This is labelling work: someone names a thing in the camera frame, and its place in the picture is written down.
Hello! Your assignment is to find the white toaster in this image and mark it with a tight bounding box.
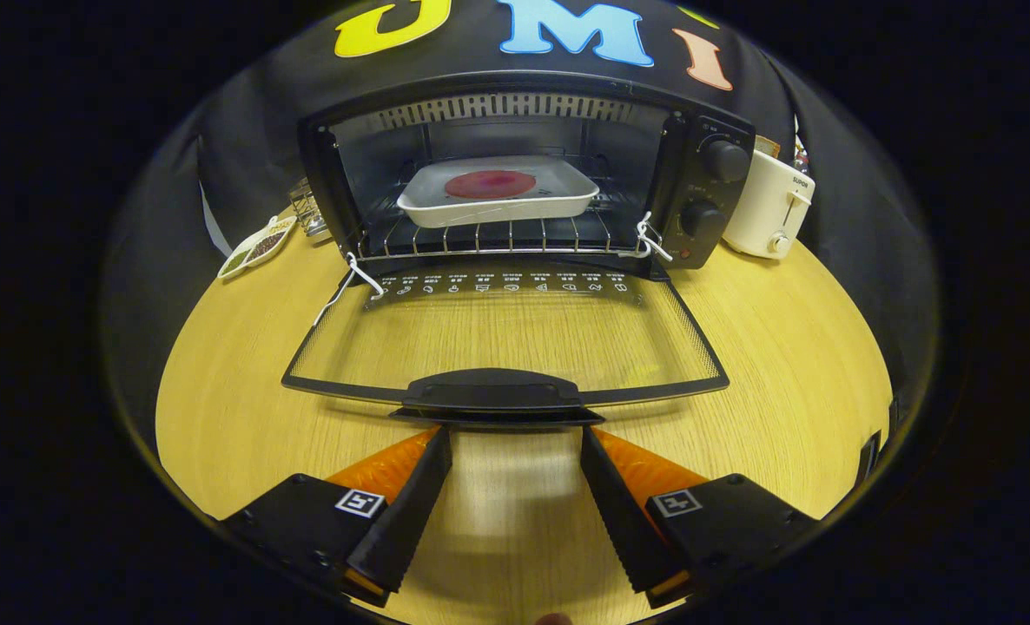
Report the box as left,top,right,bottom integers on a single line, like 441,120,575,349
722,148,816,260

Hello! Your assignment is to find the wire basket with pink stick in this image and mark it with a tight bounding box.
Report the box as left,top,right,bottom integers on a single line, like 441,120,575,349
287,177,329,238

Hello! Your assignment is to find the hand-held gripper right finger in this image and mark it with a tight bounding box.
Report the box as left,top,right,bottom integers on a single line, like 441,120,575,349
579,425,820,609

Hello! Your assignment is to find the black toaster oven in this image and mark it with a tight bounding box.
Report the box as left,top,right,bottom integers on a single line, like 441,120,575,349
281,71,756,428

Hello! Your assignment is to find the pink ham slice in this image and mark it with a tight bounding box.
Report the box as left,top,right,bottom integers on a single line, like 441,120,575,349
444,169,538,200

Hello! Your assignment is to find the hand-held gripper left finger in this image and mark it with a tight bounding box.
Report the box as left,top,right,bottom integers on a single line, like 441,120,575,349
220,425,453,609

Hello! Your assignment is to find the white divided dish of beans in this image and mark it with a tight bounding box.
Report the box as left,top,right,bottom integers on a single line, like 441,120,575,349
218,215,298,281

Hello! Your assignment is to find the white square plate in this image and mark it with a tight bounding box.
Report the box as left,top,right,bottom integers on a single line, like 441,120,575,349
396,155,601,229

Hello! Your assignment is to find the black backdrop cloth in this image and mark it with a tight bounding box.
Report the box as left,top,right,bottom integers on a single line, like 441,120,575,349
98,0,941,435

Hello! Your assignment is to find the metal oven rack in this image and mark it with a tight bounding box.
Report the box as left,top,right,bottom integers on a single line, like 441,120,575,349
354,204,650,261

